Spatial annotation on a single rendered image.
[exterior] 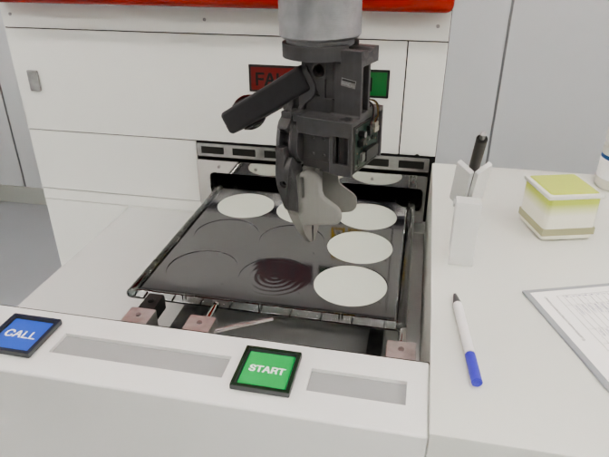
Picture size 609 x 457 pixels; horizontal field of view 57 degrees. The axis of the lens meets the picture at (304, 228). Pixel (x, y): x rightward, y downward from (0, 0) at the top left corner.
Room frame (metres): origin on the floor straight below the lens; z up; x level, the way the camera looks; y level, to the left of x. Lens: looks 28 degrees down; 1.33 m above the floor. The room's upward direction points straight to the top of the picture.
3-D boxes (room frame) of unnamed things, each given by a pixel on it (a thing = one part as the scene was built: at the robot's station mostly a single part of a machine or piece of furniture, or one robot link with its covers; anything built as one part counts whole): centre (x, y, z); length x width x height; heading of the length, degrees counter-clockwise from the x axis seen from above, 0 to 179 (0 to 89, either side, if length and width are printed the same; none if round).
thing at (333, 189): (0.54, -0.03, 1.07); 0.06 x 0.03 x 0.09; 60
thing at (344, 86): (0.53, -0.02, 1.18); 0.09 x 0.08 x 0.12; 60
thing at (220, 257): (0.77, 0.02, 0.90); 0.34 x 0.34 x 0.01; 78
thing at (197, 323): (0.52, 0.13, 0.89); 0.08 x 0.03 x 0.03; 168
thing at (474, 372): (0.45, -0.16, 0.97); 0.14 x 0.01 x 0.01; 175
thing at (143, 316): (0.54, 0.21, 0.89); 0.08 x 0.03 x 0.03; 168
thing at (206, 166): (0.98, -0.01, 0.89); 0.44 x 0.02 x 0.10; 78
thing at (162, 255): (0.80, 0.20, 0.90); 0.37 x 0.01 x 0.01; 168
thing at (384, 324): (0.59, 0.06, 0.90); 0.38 x 0.01 x 0.01; 78
